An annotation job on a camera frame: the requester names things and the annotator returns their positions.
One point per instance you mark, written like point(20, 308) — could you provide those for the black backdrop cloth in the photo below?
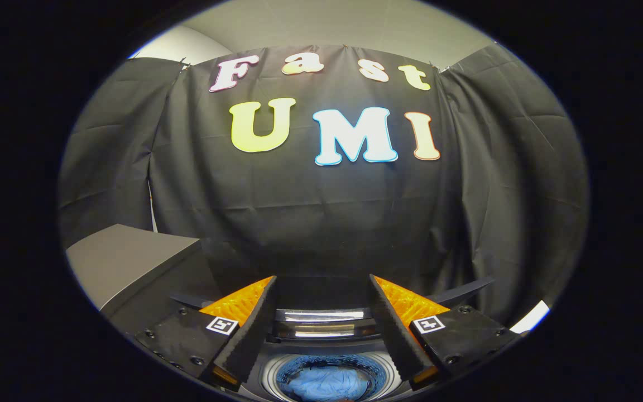
point(327, 212)

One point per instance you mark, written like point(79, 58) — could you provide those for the grey cabinet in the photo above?
point(126, 257)

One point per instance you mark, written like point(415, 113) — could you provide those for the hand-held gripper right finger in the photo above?
point(397, 335)

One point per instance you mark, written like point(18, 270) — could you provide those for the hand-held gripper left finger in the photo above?
point(246, 340)

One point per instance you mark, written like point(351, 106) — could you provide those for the light blue polo shirt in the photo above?
point(327, 385)

